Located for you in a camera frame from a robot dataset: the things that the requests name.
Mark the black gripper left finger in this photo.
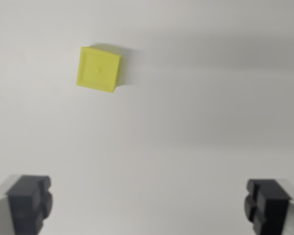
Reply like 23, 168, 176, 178
0, 174, 53, 235

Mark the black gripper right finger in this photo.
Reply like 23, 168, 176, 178
244, 178, 294, 235

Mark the yellow cube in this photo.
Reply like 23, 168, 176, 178
76, 44, 126, 94

